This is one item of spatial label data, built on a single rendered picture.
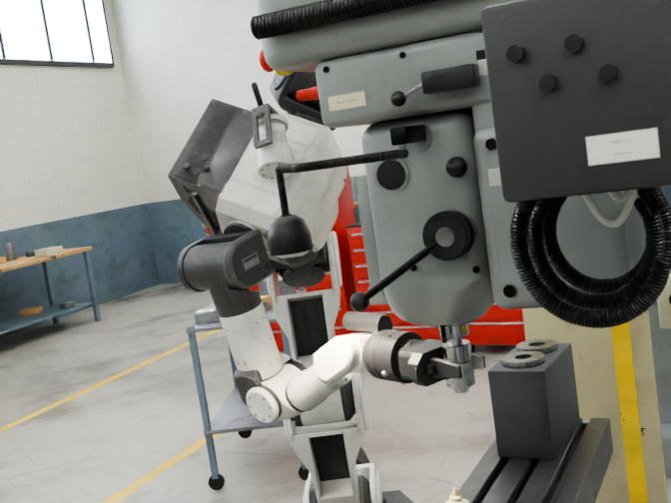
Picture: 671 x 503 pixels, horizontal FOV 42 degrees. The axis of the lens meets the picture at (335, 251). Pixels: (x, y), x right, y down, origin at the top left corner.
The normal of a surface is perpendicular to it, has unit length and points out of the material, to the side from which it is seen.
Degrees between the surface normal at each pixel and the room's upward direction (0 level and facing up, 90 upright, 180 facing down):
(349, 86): 90
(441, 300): 118
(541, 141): 90
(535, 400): 90
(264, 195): 58
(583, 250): 90
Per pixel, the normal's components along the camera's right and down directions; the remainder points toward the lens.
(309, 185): 0.57, -0.06
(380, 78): -0.42, 0.17
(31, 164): 0.90, -0.08
